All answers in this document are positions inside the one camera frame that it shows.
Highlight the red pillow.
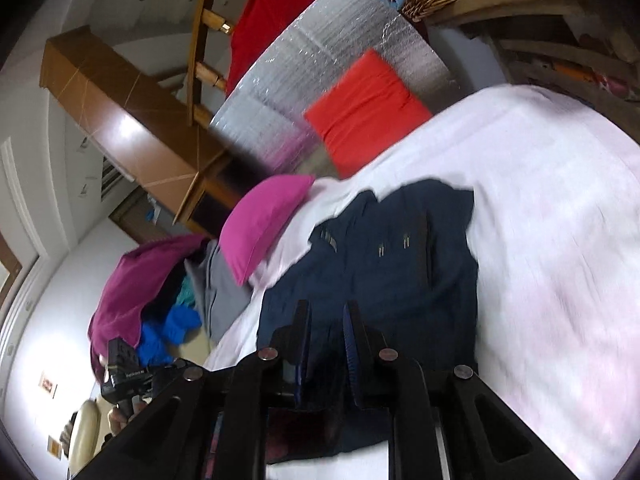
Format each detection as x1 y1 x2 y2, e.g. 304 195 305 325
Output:
304 49 433 179

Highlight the person's left hand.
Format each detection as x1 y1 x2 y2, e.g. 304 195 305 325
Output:
110 400 151 436

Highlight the wooden shelf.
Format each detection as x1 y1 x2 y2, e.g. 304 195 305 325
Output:
425 0 640 111

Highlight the purple fleece garment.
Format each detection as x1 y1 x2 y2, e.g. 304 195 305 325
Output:
87 234 211 378

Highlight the navy puffer jacket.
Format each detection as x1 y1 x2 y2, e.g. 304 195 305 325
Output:
256 178 480 463

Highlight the bright blue jacket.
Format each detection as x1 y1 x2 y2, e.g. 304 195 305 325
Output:
137 305 201 367

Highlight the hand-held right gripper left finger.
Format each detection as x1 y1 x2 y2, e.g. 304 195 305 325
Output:
75 300 313 480

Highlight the grey coat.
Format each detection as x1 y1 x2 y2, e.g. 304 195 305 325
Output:
184 240 253 346

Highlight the teal garment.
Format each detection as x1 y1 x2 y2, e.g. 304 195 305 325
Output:
175 277 197 309

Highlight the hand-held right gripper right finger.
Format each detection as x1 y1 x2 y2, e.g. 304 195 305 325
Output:
342 300 573 480

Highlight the white fleece blanket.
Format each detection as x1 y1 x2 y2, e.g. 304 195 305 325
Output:
202 85 640 480

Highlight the silver foil insulation mat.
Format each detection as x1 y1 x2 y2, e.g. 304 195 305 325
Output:
209 0 461 181

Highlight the brown wooden wardrobe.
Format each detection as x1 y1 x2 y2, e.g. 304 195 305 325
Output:
40 25 241 226

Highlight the red blanket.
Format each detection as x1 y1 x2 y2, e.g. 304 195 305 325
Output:
225 0 333 98

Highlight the magenta pillow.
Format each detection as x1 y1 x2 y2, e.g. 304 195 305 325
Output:
219 175 316 286

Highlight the cream leather sofa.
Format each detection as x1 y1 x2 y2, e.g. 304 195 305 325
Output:
65 340 221 476

